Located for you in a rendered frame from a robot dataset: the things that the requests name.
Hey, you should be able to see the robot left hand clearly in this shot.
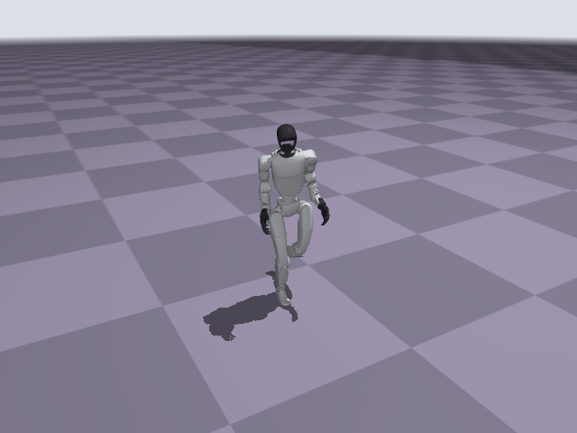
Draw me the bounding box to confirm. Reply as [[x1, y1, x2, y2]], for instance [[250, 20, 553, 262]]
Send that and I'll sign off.
[[317, 198, 330, 226]]

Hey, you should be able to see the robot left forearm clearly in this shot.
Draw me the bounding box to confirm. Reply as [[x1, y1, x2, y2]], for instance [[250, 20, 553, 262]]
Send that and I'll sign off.
[[307, 173, 321, 207]]

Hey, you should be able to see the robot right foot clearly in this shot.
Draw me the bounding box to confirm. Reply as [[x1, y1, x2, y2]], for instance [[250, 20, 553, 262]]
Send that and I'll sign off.
[[276, 287, 290, 306]]

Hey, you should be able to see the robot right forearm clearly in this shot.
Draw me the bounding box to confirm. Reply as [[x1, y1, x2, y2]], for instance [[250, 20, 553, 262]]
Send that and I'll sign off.
[[259, 184, 270, 217]]

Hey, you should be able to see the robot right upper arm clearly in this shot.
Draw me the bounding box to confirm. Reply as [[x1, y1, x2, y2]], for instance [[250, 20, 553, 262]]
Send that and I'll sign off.
[[258, 154, 272, 193]]

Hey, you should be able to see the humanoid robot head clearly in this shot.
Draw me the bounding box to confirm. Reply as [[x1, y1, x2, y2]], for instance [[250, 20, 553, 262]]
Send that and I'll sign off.
[[277, 124, 297, 158]]

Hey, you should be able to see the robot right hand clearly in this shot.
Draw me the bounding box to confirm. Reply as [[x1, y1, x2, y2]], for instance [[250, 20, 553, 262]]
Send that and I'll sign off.
[[260, 208, 270, 235]]

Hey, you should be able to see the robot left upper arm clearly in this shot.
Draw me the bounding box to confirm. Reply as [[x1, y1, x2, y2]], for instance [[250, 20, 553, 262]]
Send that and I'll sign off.
[[302, 149, 317, 183]]

